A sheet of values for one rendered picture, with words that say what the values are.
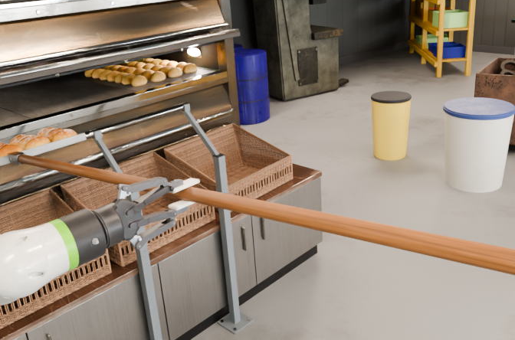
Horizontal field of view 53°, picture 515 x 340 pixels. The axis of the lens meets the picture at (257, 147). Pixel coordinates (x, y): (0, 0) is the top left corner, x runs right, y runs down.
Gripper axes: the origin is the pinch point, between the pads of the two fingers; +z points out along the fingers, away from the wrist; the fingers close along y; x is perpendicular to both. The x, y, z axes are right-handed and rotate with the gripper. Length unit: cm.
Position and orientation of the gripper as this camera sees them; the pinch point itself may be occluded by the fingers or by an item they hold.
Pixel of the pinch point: (184, 193)
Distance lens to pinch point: 109.8
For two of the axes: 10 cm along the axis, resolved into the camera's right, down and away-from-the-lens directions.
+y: 1.6, 9.6, 2.4
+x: 6.9, 0.7, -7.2
